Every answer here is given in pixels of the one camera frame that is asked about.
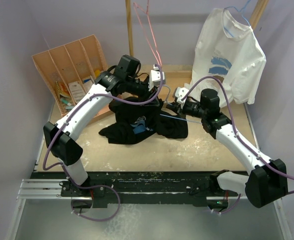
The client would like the black t-shirt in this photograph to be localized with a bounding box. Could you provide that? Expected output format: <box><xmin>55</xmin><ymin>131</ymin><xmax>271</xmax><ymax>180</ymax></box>
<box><xmin>98</xmin><ymin>100</ymin><xmax>189</xmax><ymax>145</ymax></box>

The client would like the white t-shirt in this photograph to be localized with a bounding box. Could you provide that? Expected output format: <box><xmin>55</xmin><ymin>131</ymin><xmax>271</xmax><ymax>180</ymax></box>
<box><xmin>185</xmin><ymin>8</ymin><xmax>267</xmax><ymax>108</ymax></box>

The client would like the pink wire hanger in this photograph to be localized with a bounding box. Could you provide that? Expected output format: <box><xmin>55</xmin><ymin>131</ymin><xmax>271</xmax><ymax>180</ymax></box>
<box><xmin>133</xmin><ymin>0</ymin><xmax>163</xmax><ymax>67</ymax></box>

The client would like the pink desk organizer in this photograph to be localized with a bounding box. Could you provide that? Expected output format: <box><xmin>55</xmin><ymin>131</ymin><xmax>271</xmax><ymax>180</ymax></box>
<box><xmin>32</xmin><ymin>34</ymin><xmax>109</xmax><ymax>117</ymax></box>

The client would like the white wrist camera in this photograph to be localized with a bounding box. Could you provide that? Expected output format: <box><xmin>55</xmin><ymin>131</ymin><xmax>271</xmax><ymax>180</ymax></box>
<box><xmin>148</xmin><ymin>64</ymin><xmax>166</xmax><ymax>91</ymax></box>
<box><xmin>172</xmin><ymin>87</ymin><xmax>189</xmax><ymax>106</ymax></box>

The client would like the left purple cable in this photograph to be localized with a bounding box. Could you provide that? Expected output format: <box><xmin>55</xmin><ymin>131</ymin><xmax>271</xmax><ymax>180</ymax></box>
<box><xmin>42</xmin><ymin>64</ymin><xmax>163</xmax><ymax>222</ymax></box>

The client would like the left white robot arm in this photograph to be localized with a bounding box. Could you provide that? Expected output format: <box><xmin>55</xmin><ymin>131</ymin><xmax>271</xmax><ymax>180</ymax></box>
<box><xmin>43</xmin><ymin>54</ymin><xmax>165</xmax><ymax>196</ymax></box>

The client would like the white paper card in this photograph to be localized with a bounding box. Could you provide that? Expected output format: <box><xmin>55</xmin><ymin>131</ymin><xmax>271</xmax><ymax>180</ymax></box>
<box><xmin>68</xmin><ymin>81</ymin><xmax>86</xmax><ymax>104</ymax></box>

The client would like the aluminium frame rail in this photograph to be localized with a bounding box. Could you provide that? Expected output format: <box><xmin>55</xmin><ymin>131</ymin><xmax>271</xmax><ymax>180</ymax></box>
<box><xmin>7</xmin><ymin>179</ymin><xmax>293</xmax><ymax>240</ymax></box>

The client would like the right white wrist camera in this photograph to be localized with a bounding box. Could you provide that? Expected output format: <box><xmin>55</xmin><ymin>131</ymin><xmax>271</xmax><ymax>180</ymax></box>
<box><xmin>172</xmin><ymin>87</ymin><xmax>189</xmax><ymax>106</ymax></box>

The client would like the blue wire hanger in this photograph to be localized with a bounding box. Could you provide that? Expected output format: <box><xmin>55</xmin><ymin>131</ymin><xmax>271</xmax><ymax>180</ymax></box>
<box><xmin>160</xmin><ymin>84</ymin><xmax>202</xmax><ymax>124</ymax></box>

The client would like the wooden clothes rack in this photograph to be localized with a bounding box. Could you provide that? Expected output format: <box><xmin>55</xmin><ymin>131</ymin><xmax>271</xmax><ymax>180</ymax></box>
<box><xmin>124</xmin><ymin>0</ymin><xmax>270</xmax><ymax>108</ymax></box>

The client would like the blue hanger under white shirt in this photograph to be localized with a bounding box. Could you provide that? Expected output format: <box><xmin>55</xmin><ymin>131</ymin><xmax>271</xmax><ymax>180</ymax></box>
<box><xmin>222</xmin><ymin>0</ymin><xmax>252</xmax><ymax>38</ymax></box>

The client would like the purple cable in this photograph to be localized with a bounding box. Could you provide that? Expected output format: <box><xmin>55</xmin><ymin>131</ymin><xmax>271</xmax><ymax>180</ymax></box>
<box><xmin>42</xmin><ymin>64</ymin><xmax>163</xmax><ymax>222</ymax></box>
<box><xmin>181</xmin><ymin>76</ymin><xmax>294</xmax><ymax>216</ymax></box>

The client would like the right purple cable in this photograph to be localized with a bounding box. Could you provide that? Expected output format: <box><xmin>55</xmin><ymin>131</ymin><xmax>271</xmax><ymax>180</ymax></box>
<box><xmin>181</xmin><ymin>76</ymin><xmax>294</xmax><ymax>216</ymax></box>

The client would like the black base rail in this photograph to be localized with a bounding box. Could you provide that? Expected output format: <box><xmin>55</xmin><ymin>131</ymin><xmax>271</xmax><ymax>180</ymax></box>
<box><xmin>30</xmin><ymin>170</ymin><xmax>237</xmax><ymax>209</ymax></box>

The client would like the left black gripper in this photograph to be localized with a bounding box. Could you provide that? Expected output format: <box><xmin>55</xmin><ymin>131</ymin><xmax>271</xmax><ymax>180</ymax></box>
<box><xmin>126</xmin><ymin>77</ymin><xmax>160</xmax><ymax>107</ymax></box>

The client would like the spiral notebook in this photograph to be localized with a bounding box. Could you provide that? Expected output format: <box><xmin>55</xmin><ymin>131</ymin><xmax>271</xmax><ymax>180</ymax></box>
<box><xmin>55</xmin><ymin>81</ymin><xmax>71</xmax><ymax>99</ymax></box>

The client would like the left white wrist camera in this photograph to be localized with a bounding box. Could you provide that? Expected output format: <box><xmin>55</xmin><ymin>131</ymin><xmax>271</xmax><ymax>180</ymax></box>
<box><xmin>148</xmin><ymin>64</ymin><xmax>166</xmax><ymax>91</ymax></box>

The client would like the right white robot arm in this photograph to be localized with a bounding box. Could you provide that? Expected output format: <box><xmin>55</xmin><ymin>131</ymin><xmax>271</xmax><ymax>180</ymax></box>
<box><xmin>167</xmin><ymin>87</ymin><xmax>288</xmax><ymax>208</ymax></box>

